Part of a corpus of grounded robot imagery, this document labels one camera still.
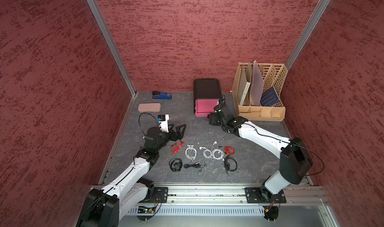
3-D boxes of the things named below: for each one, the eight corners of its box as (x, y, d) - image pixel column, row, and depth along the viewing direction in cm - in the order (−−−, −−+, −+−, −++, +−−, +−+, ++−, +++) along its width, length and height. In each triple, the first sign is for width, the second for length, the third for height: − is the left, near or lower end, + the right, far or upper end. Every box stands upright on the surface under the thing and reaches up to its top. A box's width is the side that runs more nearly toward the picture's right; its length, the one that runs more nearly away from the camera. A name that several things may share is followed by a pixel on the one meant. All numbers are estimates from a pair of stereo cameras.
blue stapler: (153, 99, 119) (151, 94, 115) (153, 95, 121) (152, 91, 117) (171, 99, 119) (170, 94, 115) (171, 95, 122) (171, 91, 118)
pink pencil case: (138, 111, 111) (137, 109, 108) (140, 105, 115) (139, 103, 112) (160, 111, 111) (159, 109, 109) (161, 105, 115) (160, 103, 112)
